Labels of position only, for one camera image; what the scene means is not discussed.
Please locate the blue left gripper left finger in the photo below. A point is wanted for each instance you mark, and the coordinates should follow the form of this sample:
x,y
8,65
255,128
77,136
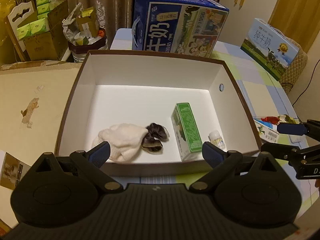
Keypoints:
x,y
89,164

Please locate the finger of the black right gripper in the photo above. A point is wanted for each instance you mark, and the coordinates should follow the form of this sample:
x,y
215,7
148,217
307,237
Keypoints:
x,y
309,128
281,151

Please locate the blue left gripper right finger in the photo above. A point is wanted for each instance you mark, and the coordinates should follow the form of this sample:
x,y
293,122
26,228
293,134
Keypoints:
x,y
222,164

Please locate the small white pill bottle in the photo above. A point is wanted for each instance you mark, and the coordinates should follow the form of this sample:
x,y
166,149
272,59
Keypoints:
x,y
216,139

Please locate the green slim carton box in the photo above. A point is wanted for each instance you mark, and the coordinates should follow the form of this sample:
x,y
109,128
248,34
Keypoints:
x,y
186,132

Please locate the white cloth sock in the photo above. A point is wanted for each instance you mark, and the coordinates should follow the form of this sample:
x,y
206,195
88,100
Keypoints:
x,y
124,139

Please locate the dark brown hair scrunchie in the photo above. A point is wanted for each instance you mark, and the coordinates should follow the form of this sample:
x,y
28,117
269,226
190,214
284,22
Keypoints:
x,y
153,141

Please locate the brown white storage box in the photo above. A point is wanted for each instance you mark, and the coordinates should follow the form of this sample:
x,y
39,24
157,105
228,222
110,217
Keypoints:
x,y
140,87

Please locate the yellow snack packet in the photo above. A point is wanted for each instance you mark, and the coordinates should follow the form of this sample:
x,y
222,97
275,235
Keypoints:
x,y
287,119

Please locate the red small packet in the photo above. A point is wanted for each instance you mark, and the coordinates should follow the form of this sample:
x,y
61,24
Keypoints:
x,y
271,119

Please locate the checkered bed sheet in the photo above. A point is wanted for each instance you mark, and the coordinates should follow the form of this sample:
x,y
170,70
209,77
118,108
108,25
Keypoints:
x,y
263,94

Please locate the quilted beige chair cushion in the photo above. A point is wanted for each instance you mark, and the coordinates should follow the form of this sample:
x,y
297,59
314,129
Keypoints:
x,y
291,75

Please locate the photo card leaflet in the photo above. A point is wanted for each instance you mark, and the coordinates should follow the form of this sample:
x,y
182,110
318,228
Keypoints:
x,y
12,170

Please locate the light blue milk gift box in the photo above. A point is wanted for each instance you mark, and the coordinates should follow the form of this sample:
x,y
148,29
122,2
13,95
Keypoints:
x,y
269,48

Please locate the cardboard box with tissues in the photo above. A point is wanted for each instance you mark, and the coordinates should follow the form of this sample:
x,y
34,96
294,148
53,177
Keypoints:
x,y
42,34

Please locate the full trash bin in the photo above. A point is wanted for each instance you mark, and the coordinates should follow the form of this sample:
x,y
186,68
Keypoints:
x,y
84,30

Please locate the blue milk carton box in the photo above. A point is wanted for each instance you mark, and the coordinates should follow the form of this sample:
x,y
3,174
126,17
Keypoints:
x,y
188,27

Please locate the white carved chair back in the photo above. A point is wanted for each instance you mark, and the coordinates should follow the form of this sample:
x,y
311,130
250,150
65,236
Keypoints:
x,y
20,15

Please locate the yellow plastic bag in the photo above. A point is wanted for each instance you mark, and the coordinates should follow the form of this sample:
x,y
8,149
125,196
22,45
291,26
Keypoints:
x,y
6,7

